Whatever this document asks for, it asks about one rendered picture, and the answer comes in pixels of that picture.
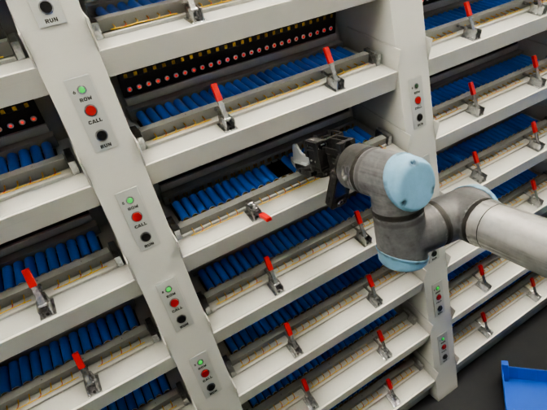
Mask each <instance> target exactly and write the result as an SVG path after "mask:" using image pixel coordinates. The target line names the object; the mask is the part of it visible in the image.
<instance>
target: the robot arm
mask: <svg viewBox="0 0 547 410"><path fill-rule="evenodd" d="M327 131H328V134H327V135H325V136H323V137H317V136H316V135H313V136H312V137H311V138H308V139H306V140H302V142H303V146H304V153H302V152H301V150H300V148H299V147H298V145H297V144H295V143H294V144H293V145H292V152H293V156H292V157H291V163H292V164H293V166H294V167H295V168H296V170H297V171H298V172H299V173H300V174H302V175H305V176H311V177H320V178H323V177H328V176H329V177H330V179H329V184H328V188H327V193H326V205H327V206H328V207H329V208H330V209H331V210H334V209H336V208H337V207H342V206H343V205H344V204H345V203H347V201H348V194H349V190H355V191H357V192H358V193H360V194H364V195H366V196H369V197H370V202H371V209H372V215H373V222H374V233H375V239H376V245H375V247H376V250H377V251H378V255H379V260H380V262H381V263H382V264H383V265H384V266H385V267H387V268H389V269H391V270H394V271H398V272H414V271H418V270H420V269H422V268H424V267H425V266H426V265H427V263H428V260H429V255H428V253H429V252H431V251H434V250H436V249H438V248H441V247H442V246H445V245H448V244H449V243H451V242H455V241H457V240H462V241H464V242H467V243H469V244H471V245H473V246H477V247H481V248H483V249H484V250H486V251H490V252H492V253H493V254H495V255H498V256H500V257H502V258H504V259H506V260H509V261H510V262H513V263H515V264H517V265H519V266H521V267H523V268H526V269H528V270H530V271H532V272H534V273H537V274H539V275H541V276H542V277H545V278H547V218H545V217H543V216H538V215H536V214H533V213H530V212H526V211H524V210H521V209H518V208H516V207H511V206H508V205H505V204H503V203H501V202H499V201H498V199H497V197H496V196H495V194H494V193H493V192H492V191H490V190H489V189H488V188H486V187H484V186H482V185H477V184H469V185H463V186H459V187H457V188H455V189H454V190H452V191H449V192H448V193H445V194H442V195H440V196H437V197H435V198H431V197H432V195H433V194H434V188H435V174H434V171H433V169H432V167H431V165H430V164H429V163H428V162H427V161H426V160H425V159H423V158H421V157H418V156H415V155H412V154H410V153H407V152H397V151H393V150H386V149H382V148H378V147H375V146H368V145H364V144H360V143H356V142H355V138H353V137H345V136H344V133H343V132H340V131H335V130H331V129H327ZM332 132H333V133H337V134H335V135H332Z"/></svg>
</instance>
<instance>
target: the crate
mask: <svg viewBox="0 0 547 410"><path fill-rule="evenodd" d="M501 378H502V386H503V394H504V402H505V410H547V370H542V369H527V368H519V367H511V366H509V364H508V361H505V360H502V361H501Z"/></svg>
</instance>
